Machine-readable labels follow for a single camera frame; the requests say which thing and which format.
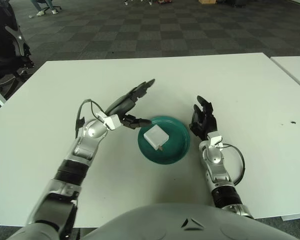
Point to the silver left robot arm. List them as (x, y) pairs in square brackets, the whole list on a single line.
[(87, 145)]

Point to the silver robot torso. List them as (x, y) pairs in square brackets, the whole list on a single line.
[(177, 225)]

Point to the green round plate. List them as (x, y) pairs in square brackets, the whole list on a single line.
[(177, 147)]

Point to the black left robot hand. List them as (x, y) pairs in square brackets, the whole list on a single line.
[(122, 103)]

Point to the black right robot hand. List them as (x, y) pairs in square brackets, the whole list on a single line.
[(207, 122)]

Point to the white charger block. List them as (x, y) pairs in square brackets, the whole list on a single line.
[(156, 136)]

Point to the seated person legs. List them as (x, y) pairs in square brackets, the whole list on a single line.
[(48, 5)]

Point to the brown cardboard box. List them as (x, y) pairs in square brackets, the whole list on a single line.
[(207, 1)]

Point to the black and silver office chair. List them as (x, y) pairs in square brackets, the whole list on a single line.
[(5, 50)]

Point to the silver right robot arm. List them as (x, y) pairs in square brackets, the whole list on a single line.
[(218, 172)]

